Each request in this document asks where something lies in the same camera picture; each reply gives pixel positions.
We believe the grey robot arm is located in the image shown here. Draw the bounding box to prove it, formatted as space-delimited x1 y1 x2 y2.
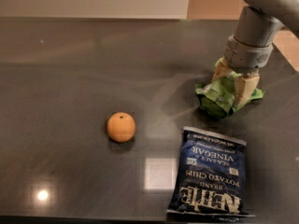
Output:
213 0 299 106

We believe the green rice chip bag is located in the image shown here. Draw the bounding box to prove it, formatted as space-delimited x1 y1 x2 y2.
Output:
194 72 264 119

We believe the blue kettle chips bag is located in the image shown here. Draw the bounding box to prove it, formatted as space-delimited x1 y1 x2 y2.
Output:
167 126 247 217

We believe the orange fruit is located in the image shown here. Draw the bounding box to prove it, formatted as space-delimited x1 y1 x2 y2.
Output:
107 112 136 143

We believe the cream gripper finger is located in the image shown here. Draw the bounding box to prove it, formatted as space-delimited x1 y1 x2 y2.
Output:
235 73 260 106
212 58 235 81

